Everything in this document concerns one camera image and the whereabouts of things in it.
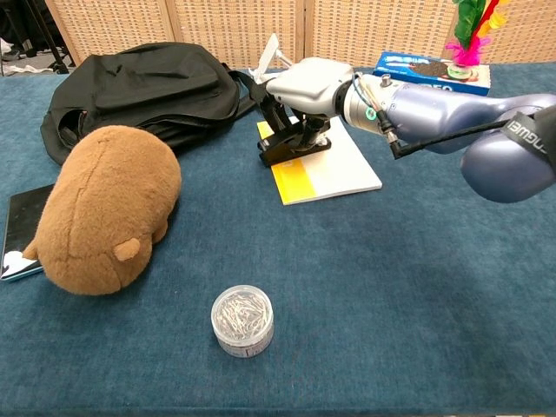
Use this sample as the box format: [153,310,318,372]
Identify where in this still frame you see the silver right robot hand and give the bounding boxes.
[259,56,355,148]

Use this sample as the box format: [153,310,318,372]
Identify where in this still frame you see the black stapler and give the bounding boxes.
[256,116,333,169]

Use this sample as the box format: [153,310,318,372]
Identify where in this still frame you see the yellow and white notebook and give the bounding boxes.
[256,116,383,206]

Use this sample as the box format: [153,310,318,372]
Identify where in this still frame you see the white folding phone stand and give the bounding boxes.
[248,33,305,86]

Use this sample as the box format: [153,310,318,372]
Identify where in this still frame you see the woven rattan folding screen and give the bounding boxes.
[44,0,556,70]

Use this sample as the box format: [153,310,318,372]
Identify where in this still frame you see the blue Oreo cookie box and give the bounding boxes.
[372,51,492,97]

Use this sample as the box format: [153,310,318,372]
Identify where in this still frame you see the black backpack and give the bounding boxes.
[39,41,279,167]

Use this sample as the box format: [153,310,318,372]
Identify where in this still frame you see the colourful feather shuttlecock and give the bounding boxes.
[444,0,513,68]

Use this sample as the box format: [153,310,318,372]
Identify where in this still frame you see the blue table cloth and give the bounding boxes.
[0,63,556,417]

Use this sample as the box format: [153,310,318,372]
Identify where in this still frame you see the brown plush toy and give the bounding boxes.
[23,124,182,297]

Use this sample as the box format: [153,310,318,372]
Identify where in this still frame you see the clear paper clip jar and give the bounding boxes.
[210,284,275,359]

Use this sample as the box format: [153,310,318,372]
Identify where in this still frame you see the black tablet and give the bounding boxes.
[0,184,56,282]

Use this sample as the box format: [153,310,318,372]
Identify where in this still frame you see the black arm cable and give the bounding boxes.
[376,110,510,161]

